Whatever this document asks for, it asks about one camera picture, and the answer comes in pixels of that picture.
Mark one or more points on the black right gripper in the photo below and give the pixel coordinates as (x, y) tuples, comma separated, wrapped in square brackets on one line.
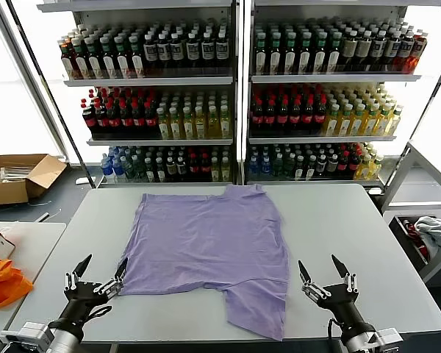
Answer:
[(341, 301)]

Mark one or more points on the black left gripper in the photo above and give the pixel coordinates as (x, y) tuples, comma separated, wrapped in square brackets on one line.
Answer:
[(86, 294)]

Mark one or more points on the purple t-shirt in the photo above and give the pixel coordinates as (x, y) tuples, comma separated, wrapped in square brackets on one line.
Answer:
[(206, 239)]

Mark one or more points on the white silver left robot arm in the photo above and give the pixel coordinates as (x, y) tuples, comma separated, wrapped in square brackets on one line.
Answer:
[(64, 342)]

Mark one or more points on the white flat strip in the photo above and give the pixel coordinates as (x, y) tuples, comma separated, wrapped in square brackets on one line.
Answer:
[(42, 216)]

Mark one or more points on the dark storage bin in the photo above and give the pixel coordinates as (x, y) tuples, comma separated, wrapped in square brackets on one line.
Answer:
[(408, 240)]

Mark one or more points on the orange cloth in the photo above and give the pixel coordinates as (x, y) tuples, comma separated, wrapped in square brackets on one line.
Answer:
[(3, 290)]

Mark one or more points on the small white flat object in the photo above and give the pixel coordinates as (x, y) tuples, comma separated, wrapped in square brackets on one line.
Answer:
[(82, 180), (375, 190)]

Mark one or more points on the orange white carton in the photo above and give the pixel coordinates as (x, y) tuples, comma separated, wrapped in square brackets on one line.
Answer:
[(3, 245)]

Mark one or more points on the red white garment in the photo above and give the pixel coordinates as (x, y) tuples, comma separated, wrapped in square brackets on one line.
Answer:
[(411, 228)]

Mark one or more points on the crumpled clear plastic wrap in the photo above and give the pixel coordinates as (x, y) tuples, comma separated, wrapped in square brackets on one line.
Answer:
[(5, 229)]

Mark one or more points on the blue water bottle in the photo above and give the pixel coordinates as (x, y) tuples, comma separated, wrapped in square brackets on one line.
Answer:
[(254, 167), (120, 171), (265, 167), (108, 171)]

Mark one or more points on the green tinted bottle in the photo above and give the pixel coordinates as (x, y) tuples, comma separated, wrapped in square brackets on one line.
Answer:
[(288, 167), (277, 167), (131, 170)]

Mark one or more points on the dark bottle grey label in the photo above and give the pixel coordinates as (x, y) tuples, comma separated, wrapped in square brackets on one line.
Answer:
[(321, 165), (332, 165), (171, 168), (181, 168)]

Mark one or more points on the white grey crumpled garment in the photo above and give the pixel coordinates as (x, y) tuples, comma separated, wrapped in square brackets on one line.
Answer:
[(433, 229)]

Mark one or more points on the yellow juice bottle green cap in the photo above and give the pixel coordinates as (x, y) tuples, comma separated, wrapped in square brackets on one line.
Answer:
[(357, 123), (375, 168), (332, 123), (383, 123), (370, 123), (394, 123), (345, 123), (364, 168)]

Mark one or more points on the open cardboard box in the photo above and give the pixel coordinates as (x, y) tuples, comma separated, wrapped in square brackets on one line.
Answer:
[(7, 191)]

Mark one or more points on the grey metal shelf unit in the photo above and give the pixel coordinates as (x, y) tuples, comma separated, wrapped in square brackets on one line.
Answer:
[(150, 81), (334, 78)]

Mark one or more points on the red tea bottle white cap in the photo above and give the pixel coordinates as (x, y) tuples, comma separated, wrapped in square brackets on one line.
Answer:
[(67, 64), (418, 51)]

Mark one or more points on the dark bottle green white label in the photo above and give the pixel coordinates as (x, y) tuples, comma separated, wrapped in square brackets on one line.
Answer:
[(108, 61), (334, 55), (290, 55), (81, 62), (136, 60), (122, 60), (261, 55), (305, 55), (320, 55), (95, 61), (275, 55)]

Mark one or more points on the dark bottle white square label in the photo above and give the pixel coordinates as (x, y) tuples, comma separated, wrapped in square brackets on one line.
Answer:
[(207, 49), (222, 48), (150, 51), (391, 48), (177, 50), (192, 49), (378, 48), (164, 50)]

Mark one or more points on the dark bottle beige label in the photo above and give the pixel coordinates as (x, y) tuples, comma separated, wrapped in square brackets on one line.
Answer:
[(350, 49), (364, 49)]

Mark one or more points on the red bottle blue label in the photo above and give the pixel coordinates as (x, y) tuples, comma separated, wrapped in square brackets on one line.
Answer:
[(404, 49)]

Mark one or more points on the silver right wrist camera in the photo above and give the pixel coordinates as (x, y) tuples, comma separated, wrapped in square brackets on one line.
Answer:
[(387, 336)]

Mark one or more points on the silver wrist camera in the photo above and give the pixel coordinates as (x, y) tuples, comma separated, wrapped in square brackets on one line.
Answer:
[(29, 332), (387, 336)]

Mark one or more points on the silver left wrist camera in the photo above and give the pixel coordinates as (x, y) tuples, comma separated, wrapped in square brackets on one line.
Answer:
[(29, 332)]

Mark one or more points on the grey metal cart frame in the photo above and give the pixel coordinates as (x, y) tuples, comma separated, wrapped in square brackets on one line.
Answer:
[(419, 206)]

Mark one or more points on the grey slanted frame post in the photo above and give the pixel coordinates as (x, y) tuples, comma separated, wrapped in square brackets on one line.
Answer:
[(32, 75)]

